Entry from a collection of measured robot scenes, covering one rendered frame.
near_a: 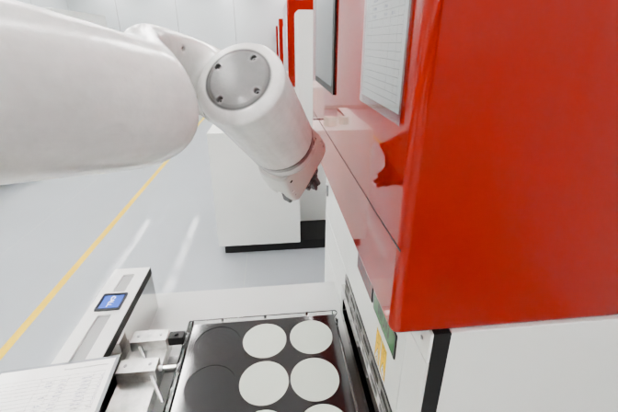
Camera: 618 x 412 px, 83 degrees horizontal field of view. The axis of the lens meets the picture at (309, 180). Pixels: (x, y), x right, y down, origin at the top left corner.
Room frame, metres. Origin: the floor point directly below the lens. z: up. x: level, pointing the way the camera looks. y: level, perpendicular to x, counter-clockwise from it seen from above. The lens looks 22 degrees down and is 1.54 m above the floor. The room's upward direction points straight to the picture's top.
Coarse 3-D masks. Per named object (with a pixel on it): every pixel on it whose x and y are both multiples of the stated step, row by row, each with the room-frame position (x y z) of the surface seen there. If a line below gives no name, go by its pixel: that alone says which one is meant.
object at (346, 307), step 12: (348, 300) 0.70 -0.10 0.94; (348, 312) 0.67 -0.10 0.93; (348, 324) 0.69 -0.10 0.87; (348, 336) 0.66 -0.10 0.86; (360, 336) 0.58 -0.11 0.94; (360, 348) 0.55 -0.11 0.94; (360, 360) 0.54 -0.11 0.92; (360, 372) 0.55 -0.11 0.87; (372, 372) 0.49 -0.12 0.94; (360, 384) 0.53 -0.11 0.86; (372, 384) 0.47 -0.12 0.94; (372, 396) 0.45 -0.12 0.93; (372, 408) 0.47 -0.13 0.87
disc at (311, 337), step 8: (312, 320) 0.68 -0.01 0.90; (296, 328) 0.65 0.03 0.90; (304, 328) 0.65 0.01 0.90; (312, 328) 0.65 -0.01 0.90; (320, 328) 0.65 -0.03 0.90; (328, 328) 0.65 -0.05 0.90; (296, 336) 0.63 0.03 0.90; (304, 336) 0.63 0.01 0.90; (312, 336) 0.63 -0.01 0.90; (320, 336) 0.63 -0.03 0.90; (328, 336) 0.63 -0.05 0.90; (296, 344) 0.60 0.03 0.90; (304, 344) 0.60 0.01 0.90; (312, 344) 0.60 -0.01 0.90; (320, 344) 0.60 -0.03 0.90; (328, 344) 0.60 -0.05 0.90; (304, 352) 0.58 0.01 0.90; (312, 352) 0.58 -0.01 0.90
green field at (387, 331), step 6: (378, 306) 0.49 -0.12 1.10; (378, 312) 0.49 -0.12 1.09; (378, 318) 0.49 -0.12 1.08; (384, 318) 0.46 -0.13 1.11; (384, 324) 0.46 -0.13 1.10; (384, 330) 0.45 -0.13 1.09; (390, 330) 0.43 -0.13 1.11; (390, 336) 0.43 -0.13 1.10; (390, 342) 0.42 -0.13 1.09; (390, 348) 0.42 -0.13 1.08
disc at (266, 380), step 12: (252, 372) 0.53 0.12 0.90; (264, 372) 0.53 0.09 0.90; (276, 372) 0.53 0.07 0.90; (240, 384) 0.50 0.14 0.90; (252, 384) 0.50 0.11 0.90; (264, 384) 0.50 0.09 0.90; (276, 384) 0.50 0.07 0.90; (252, 396) 0.48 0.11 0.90; (264, 396) 0.48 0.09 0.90; (276, 396) 0.48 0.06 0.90
